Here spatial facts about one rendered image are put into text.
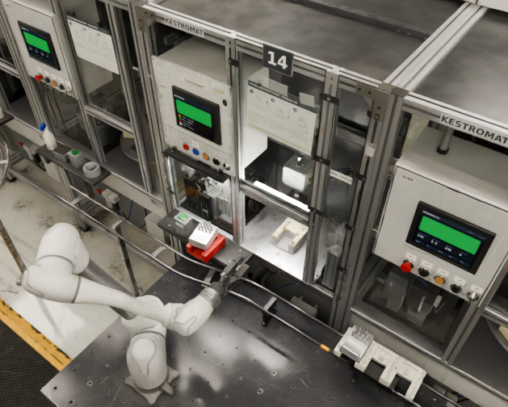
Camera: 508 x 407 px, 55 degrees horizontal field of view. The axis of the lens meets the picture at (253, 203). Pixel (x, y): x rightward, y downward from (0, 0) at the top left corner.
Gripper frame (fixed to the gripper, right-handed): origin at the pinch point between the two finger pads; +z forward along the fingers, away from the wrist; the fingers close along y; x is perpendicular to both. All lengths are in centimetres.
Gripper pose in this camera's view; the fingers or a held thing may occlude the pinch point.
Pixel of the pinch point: (243, 262)
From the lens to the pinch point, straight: 216.5
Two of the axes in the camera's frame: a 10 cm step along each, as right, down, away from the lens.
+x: -8.1, -4.2, 4.2
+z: 5.9, -5.7, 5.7
